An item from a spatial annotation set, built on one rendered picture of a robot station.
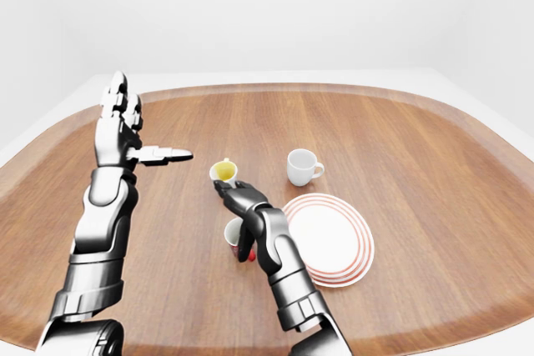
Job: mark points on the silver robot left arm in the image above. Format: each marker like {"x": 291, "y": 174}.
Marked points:
{"x": 98, "y": 222}

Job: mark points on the silver robot right hand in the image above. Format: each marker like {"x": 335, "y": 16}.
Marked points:
{"x": 244, "y": 206}

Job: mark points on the red mug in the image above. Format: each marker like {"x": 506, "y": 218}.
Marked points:
{"x": 233, "y": 237}

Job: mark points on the white mug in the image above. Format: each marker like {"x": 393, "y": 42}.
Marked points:
{"x": 301, "y": 167}

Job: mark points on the white plate with red rings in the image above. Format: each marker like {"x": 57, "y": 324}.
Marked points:
{"x": 329, "y": 239}

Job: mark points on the silver robot left hand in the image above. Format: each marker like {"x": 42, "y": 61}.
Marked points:
{"x": 112, "y": 139}

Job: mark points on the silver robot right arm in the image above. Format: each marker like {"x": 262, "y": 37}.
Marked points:
{"x": 288, "y": 272}

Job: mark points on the yellow mug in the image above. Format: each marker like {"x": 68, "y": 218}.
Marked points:
{"x": 224, "y": 170}

